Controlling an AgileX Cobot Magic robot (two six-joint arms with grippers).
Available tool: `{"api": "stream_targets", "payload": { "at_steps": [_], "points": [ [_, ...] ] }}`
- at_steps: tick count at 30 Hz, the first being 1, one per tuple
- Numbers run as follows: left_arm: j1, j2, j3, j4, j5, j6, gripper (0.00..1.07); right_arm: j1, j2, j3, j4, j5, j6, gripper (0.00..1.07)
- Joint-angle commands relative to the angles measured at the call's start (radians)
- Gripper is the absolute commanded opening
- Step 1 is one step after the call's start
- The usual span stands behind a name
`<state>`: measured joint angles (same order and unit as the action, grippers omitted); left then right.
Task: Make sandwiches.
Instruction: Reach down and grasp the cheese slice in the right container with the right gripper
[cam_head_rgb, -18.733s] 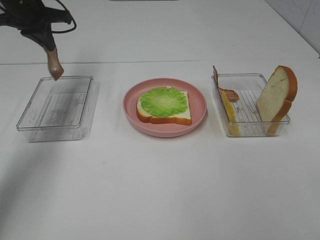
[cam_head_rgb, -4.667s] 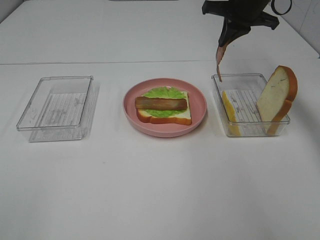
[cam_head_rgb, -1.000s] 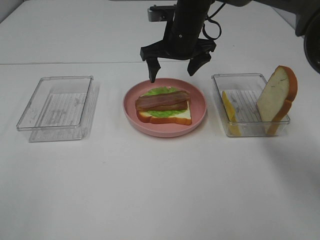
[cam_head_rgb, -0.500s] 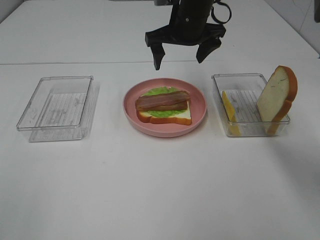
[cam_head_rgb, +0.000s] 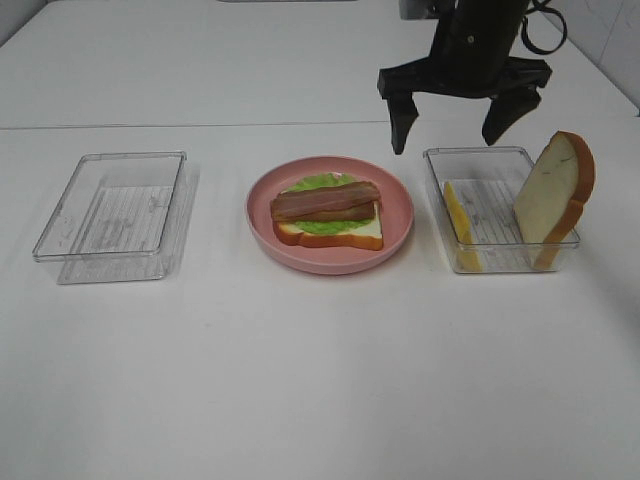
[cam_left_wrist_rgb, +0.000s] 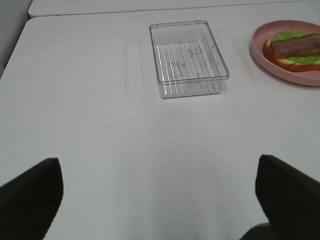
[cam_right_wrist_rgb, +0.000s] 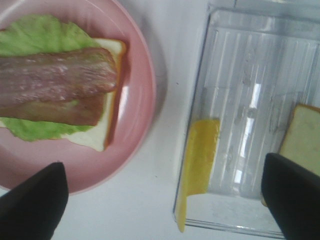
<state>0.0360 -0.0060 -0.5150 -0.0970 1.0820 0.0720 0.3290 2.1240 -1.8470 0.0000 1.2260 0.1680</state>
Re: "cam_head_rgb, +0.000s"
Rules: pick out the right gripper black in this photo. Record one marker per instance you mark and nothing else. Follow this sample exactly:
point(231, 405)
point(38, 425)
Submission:
point(469, 58)

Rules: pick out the bacon strip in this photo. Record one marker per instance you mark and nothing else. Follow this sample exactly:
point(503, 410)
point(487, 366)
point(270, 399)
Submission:
point(365, 211)
point(331, 198)

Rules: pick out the green lettuce leaf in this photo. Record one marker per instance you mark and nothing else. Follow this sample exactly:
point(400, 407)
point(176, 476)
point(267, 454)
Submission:
point(325, 228)

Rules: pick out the bread slice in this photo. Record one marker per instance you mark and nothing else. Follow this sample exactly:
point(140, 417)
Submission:
point(362, 238)
point(552, 199)

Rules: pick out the right clear plastic tray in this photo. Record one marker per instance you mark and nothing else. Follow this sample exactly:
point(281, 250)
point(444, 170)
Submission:
point(487, 181)

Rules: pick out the clear plastic tray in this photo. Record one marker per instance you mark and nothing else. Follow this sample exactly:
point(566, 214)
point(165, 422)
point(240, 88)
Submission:
point(121, 218)
point(487, 181)

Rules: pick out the pink round plate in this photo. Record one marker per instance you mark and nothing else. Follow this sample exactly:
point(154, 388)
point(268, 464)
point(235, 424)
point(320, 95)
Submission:
point(397, 215)

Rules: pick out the yellow cheese slice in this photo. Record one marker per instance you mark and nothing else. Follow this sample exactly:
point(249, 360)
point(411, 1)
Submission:
point(467, 260)

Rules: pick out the left clear plastic tray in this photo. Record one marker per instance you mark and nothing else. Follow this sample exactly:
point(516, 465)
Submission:
point(121, 218)

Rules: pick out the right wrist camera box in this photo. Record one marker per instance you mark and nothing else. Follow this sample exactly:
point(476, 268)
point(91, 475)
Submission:
point(419, 9)

